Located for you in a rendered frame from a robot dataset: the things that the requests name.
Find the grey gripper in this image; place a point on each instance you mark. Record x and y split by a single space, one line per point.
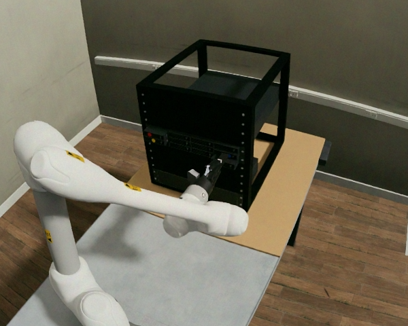
212 173

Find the black server rack frame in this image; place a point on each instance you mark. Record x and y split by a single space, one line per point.
201 111

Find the tan flat board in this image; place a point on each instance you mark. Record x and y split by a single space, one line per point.
277 205

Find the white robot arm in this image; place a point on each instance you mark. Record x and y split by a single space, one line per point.
62 172

